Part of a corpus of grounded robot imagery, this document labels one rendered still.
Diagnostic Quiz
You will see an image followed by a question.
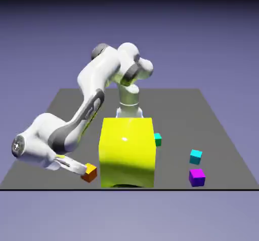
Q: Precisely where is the small purple cube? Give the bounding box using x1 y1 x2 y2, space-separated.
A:
188 168 206 187

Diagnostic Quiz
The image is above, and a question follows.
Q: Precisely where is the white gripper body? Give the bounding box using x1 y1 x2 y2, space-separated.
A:
54 155 88 175

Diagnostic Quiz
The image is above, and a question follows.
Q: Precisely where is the small orange cube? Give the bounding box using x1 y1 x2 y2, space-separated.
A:
80 163 98 183

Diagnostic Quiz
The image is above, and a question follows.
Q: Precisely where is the small cyan cube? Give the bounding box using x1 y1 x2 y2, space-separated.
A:
189 149 203 165

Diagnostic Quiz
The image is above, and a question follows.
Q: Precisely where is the large yellow box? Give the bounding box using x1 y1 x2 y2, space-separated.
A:
98 117 157 189

